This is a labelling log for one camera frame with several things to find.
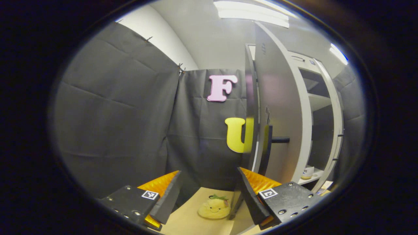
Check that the yellow plush toy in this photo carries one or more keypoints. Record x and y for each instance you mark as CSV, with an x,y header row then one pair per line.
x,y
214,208

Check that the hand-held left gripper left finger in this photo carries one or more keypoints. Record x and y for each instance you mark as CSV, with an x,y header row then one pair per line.
x,y
168,199

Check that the grey shoe cabinet door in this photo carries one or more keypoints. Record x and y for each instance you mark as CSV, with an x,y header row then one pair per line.
x,y
337,114
281,98

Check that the white canvas shoe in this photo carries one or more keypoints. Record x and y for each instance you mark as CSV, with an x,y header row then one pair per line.
x,y
307,172

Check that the large ceiling light panel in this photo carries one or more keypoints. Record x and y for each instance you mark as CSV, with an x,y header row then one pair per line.
x,y
251,13

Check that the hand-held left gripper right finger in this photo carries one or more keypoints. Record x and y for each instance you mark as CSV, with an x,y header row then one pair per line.
x,y
251,199

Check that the grey cabinet drawer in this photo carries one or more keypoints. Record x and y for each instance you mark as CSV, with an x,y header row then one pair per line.
x,y
305,58

